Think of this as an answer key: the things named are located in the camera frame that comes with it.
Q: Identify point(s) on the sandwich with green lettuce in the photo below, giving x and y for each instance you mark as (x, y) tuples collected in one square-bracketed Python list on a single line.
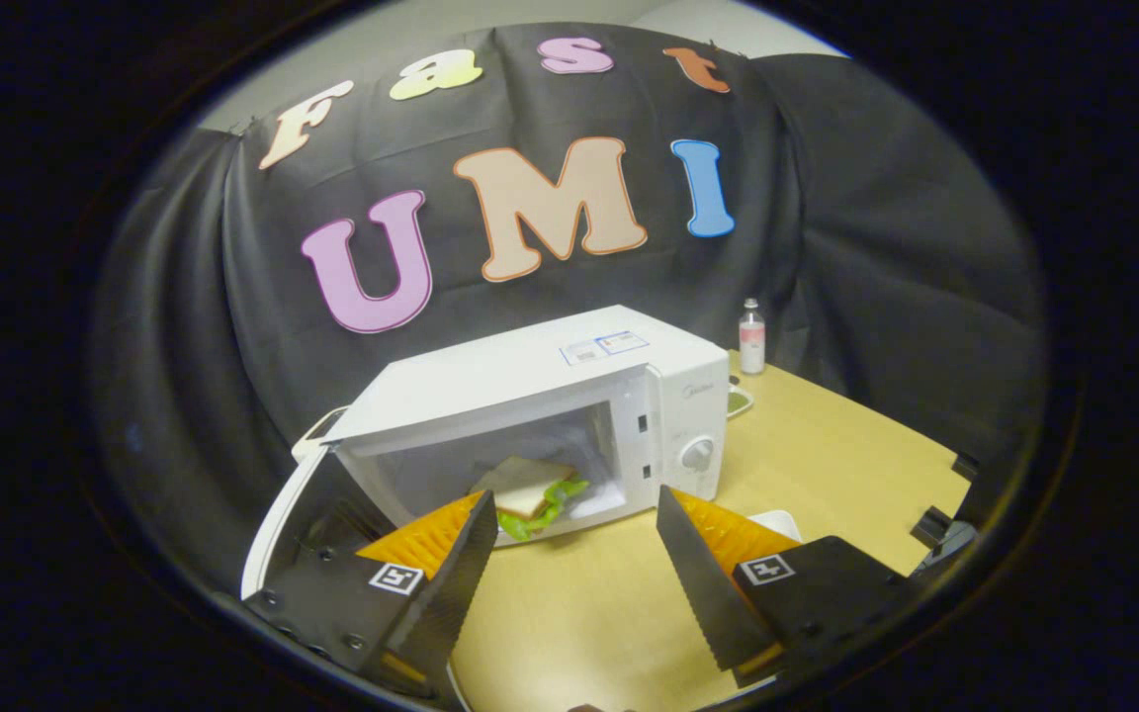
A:
[(530, 489)]

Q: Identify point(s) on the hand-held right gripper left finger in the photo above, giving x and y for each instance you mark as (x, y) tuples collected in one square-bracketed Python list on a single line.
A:
[(456, 583)]

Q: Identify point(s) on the small clear bottle pink label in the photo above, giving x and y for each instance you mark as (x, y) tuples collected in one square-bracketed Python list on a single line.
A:
[(751, 341)]

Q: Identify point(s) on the small white dish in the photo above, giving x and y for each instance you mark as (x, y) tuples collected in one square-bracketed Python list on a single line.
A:
[(739, 400)]

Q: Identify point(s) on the white microwave oven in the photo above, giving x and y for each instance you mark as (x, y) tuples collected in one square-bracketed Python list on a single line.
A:
[(510, 371)]

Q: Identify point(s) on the white toaster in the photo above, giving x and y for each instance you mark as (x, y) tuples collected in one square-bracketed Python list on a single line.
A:
[(317, 430)]

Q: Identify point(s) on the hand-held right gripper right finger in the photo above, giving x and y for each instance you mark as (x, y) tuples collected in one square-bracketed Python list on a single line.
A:
[(698, 574)]

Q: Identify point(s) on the black metal bracket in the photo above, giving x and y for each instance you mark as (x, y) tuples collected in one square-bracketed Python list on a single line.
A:
[(945, 534)]

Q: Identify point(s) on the black backdrop cloth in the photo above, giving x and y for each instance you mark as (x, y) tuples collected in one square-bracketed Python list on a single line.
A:
[(876, 247)]

